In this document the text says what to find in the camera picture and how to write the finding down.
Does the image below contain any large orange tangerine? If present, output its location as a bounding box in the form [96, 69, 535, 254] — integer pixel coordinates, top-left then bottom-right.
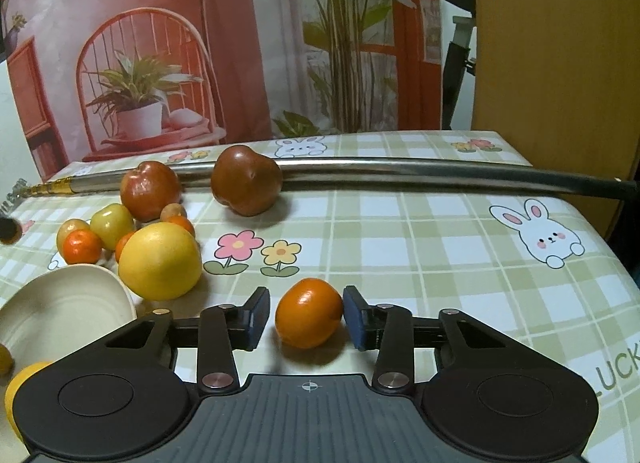
[274, 278, 343, 349]

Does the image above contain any dark red apple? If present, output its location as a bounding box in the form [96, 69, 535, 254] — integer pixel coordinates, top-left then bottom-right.
[210, 145, 283, 217]

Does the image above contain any yellow orange round fruit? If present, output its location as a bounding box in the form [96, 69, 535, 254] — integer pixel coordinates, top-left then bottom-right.
[56, 218, 90, 254]

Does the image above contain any cream round plate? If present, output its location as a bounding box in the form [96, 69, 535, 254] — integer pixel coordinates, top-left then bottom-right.
[0, 263, 138, 463]

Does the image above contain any wooden board panel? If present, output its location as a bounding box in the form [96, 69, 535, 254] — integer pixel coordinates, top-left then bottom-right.
[470, 0, 640, 239]

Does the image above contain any black stand with knob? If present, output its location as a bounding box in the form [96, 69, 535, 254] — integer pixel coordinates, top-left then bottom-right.
[442, 0, 476, 131]

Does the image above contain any telescopic metal back scratcher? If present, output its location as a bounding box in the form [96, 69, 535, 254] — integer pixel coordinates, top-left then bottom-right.
[6, 157, 639, 204]

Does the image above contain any printed room backdrop cloth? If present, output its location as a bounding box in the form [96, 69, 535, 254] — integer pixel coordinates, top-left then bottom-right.
[1, 0, 442, 178]

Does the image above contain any small mandarin orange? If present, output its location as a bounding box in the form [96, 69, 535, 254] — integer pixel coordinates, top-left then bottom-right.
[165, 215, 195, 237]
[114, 231, 134, 263]
[62, 229, 103, 265]

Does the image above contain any yellow green apple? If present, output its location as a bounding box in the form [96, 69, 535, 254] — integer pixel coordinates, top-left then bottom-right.
[90, 203, 136, 251]

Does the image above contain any large yellow grapefruit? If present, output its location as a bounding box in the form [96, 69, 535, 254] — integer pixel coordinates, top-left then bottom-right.
[3, 361, 51, 441]

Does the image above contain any small brown longan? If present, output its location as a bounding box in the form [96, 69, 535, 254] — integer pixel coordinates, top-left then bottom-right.
[160, 203, 186, 222]

